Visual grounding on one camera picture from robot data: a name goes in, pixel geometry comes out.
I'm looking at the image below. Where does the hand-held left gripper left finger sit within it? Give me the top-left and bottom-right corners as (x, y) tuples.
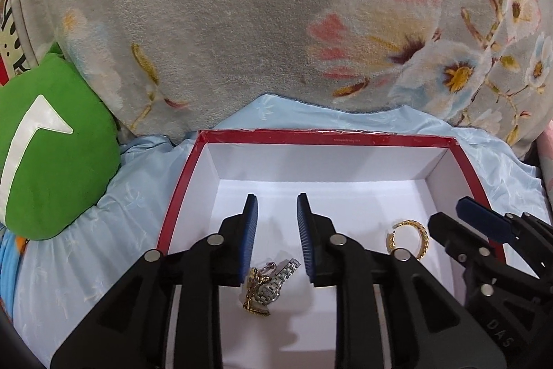
(49, 193), (259, 369)

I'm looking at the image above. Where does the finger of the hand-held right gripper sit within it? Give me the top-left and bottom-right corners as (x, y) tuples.
(457, 198), (553, 249)
(428, 212), (496, 279)

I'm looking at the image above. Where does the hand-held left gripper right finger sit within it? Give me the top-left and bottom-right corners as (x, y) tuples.
(296, 193), (506, 369)

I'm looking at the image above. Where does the gold chain bangle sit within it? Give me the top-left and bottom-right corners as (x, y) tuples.
(386, 220), (430, 262)

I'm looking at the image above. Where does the silver wristwatch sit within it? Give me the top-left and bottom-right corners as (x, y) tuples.
(255, 259), (301, 305)

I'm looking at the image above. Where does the red cardboard box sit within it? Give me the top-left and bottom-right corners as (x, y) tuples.
(156, 128), (508, 369)

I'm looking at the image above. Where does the pink cartoon plush pillow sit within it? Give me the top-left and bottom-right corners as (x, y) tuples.
(533, 118), (553, 205)

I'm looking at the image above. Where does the light blue palm-print sheet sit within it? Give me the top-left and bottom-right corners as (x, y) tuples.
(0, 92), (553, 352)

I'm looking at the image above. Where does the green plush pillow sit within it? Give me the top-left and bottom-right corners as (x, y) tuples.
(0, 43), (122, 241)

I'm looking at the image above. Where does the grey floral blanket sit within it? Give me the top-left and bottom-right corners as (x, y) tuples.
(9, 0), (553, 160)

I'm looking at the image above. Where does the colourful cartoon print cloth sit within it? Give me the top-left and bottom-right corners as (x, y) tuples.
(0, 0), (39, 86)

